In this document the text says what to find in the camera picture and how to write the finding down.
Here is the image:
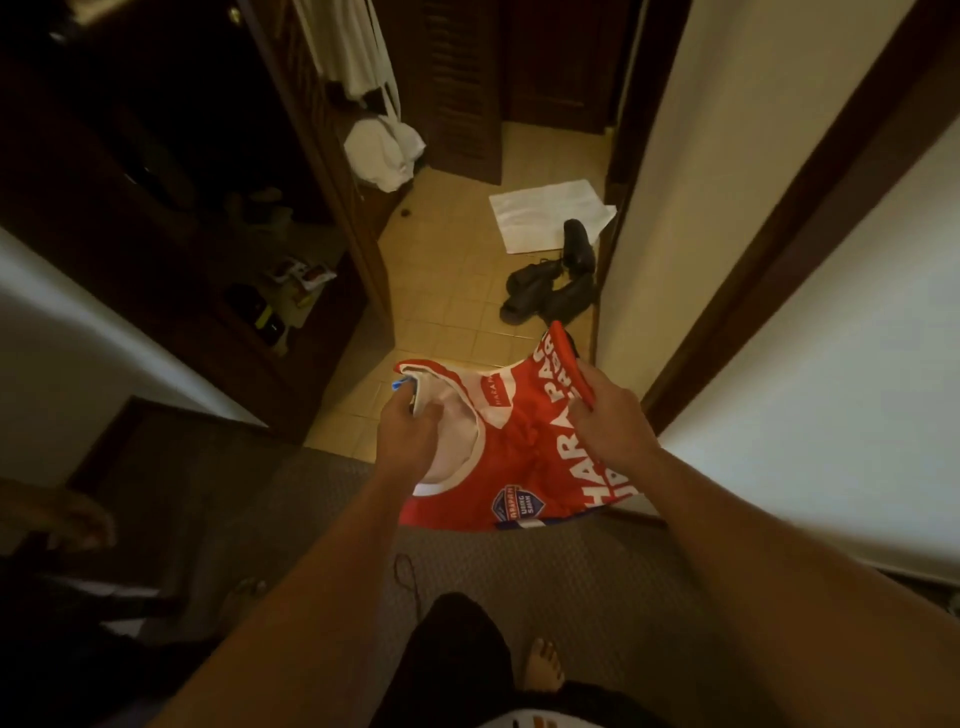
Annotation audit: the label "person's left leg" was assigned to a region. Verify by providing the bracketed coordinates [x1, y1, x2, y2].
[372, 591, 521, 728]

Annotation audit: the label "red blue white jersey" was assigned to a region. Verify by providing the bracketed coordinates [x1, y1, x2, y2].
[391, 319, 650, 533]

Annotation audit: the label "white hanging robe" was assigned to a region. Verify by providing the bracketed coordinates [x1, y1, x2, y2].
[292, 0, 429, 195]

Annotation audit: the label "dark wooden door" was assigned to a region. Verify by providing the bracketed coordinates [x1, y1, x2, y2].
[502, 0, 644, 137]

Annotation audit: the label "person's left forearm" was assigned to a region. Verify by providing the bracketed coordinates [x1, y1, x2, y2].
[150, 472, 434, 728]

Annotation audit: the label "white floor towel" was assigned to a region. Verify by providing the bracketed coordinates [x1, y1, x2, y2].
[489, 178, 620, 257]

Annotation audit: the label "dark wooden wardrobe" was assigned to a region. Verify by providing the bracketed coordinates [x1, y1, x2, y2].
[0, 0, 401, 444]

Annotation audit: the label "person's right forearm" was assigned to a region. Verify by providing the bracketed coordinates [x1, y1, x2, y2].
[622, 450, 960, 728]

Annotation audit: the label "person's white printed shirt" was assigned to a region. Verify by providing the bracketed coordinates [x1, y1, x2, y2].
[477, 708, 605, 728]

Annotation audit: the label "white red packet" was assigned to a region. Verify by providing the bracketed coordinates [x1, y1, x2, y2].
[267, 258, 341, 329]

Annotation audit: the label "person's leg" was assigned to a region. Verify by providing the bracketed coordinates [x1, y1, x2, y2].
[372, 591, 521, 728]
[517, 636, 669, 728]

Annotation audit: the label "person's right hand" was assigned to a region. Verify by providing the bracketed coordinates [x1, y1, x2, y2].
[565, 360, 663, 479]

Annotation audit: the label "person's right leg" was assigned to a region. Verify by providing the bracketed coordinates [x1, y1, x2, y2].
[517, 636, 669, 728]

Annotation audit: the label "black shoe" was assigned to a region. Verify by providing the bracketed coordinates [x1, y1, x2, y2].
[558, 219, 600, 290]
[498, 258, 566, 327]

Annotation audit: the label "person's left hand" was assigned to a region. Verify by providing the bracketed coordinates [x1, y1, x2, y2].
[373, 382, 446, 491]

